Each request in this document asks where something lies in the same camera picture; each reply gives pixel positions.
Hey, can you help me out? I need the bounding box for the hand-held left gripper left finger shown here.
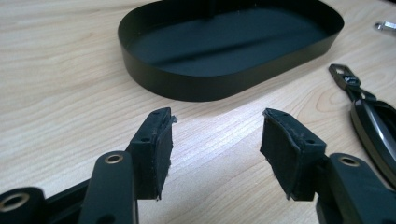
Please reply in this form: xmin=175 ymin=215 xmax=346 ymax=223
xmin=125 ymin=106 xmax=177 ymax=201

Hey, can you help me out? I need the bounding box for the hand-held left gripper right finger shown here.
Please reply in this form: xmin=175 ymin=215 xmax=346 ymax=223
xmin=260 ymin=107 xmax=328 ymax=202

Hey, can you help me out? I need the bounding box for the black car key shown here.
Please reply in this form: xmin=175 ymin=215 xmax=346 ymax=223
xmin=328 ymin=63 xmax=396 ymax=189

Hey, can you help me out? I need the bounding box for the black key rack with tray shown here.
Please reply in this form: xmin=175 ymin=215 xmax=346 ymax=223
xmin=117 ymin=0 xmax=345 ymax=103

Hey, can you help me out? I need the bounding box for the silver key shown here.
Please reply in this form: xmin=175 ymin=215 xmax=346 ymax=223
xmin=374 ymin=21 xmax=396 ymax=33

